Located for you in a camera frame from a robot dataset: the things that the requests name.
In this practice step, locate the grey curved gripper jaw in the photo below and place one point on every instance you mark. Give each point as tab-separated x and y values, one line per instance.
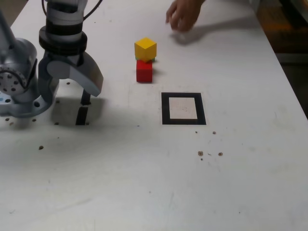
84	74
45	81

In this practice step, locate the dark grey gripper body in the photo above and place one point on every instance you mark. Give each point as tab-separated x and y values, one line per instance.
63	57

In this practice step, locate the red cube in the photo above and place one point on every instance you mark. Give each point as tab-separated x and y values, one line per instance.
144	72

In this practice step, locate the yellow cube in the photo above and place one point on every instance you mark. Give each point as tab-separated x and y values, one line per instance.
144	49

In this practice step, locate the green cube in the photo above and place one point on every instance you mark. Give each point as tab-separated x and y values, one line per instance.
153	59

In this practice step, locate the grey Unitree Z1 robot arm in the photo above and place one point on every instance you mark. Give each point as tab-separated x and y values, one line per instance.
14	79

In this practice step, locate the black tape square outline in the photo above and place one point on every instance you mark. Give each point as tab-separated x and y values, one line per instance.
164	108

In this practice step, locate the person's hand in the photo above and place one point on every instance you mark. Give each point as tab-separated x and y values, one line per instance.
184	14

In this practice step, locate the black tape strip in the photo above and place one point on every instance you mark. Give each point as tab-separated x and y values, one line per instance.
81	115

